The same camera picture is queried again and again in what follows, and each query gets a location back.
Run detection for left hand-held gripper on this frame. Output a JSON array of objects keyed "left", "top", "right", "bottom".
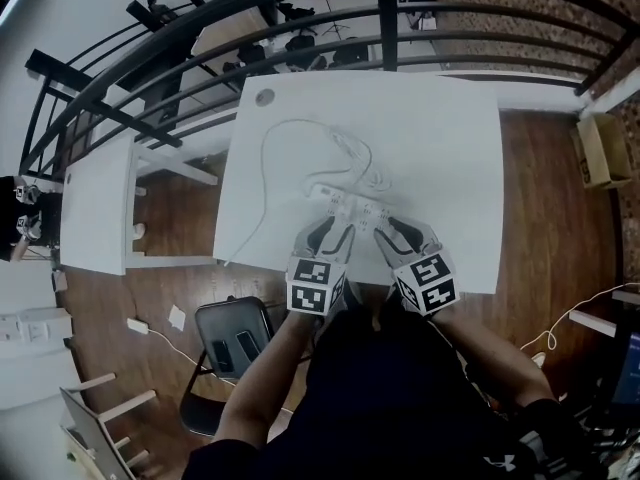
[{"left": 285, "top": 216, "right": 358, "bottom": 316}]

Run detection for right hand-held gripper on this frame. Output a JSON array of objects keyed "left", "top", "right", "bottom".
[{"left": 373, "top": 215, "right": 461, "bottom": 317}]

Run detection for white power strip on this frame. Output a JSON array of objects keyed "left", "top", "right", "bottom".
[{"left": 305, "top": 183, "right": 397, "bottom": 230}]

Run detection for white charger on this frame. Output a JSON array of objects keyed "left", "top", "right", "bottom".
[{"left": 347, "top": 195, "right": 374, "bottom": 220}]

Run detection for person's left forearm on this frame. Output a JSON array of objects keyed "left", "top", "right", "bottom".
[{"left": 213, "top": 311, "right": 327, "bottom": 452}]

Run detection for person's right forearm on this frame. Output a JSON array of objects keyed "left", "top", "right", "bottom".
[{"left": 428, "top": 312, "right": 557, "bottom": 412}]

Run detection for black phone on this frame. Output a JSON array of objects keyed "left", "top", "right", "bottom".
[
  {"left": 211, "top": 339, "right": 236, "bottom": 375},
  {"left": 235, "top": 331, "right": 265, "bottom": 365}
]

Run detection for black folding chair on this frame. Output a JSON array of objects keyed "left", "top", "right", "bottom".
[{"left": 178, "top": 296, "right": 277, "bottom": 438}]

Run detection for person's black shirt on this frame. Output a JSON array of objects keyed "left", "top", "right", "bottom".
[{"left": 180, "top": 292, "right": 594, "bottom": 480}]

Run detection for cardboard box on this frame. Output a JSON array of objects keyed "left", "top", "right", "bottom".
[{"left": 573, "top": 112, "right": 634, "bottom": 191}]

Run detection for black metal railing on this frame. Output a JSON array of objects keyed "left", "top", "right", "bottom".
[{"left": 18, "top": 0, "right": 640, "bottom": 182}]

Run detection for small white table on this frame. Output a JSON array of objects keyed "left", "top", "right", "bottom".
[{"left": 58, "top": 131, "right": 221, "bottom": 277}]

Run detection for laptop screen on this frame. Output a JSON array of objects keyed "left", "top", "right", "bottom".
[{"left": 610, "top": 331, "right": 640, "bottom": 410}]

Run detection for wooden rack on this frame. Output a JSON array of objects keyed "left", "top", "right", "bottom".
[{"left": 58, "top": 371, "right": 159, "bottom": 480}]

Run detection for white boxes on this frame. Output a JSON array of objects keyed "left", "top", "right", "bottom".
[{"left": 0, "top": 306, "right": 74, "bottom": 360}]

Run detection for white charger cable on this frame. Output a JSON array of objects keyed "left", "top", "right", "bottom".
[{"left": 327, "top": 125, "right": 397, "bottom": 198}]

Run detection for white power strip cable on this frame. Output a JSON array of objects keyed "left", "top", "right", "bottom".
[{"left": 223, "top": 118, "right": 374, "bottom": 268}]

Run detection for white floor cable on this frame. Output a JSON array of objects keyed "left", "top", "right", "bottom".
[{"left": 518, "top": 281, "right": 640, "bottom": 352}]

